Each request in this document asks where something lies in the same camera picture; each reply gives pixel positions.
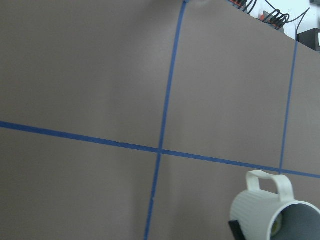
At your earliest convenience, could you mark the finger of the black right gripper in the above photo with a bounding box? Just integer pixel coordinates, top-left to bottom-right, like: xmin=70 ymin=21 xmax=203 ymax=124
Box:
xmin=228 ymin=220 xmax=246 ymax=240

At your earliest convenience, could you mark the white ribbed HOME mug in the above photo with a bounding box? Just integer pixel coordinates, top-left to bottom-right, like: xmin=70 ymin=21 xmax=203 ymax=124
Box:
xmin=230 ymin=170 xmax=320 ymax=240

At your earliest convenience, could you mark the brown paper table mat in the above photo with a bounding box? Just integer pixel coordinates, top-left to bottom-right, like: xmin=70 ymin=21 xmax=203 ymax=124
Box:
xmin=0 ymin=0 xmax=320 ymax=240

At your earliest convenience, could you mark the black box with label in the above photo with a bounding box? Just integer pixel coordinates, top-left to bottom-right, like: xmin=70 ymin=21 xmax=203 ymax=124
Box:
xmin=297 ymin=28 xmax=320 ymax=52

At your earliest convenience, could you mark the black orange connector block left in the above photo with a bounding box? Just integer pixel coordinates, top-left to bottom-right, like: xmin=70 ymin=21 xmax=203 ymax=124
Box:
xmin=227 ymin=0 xmax=258 ymax=14

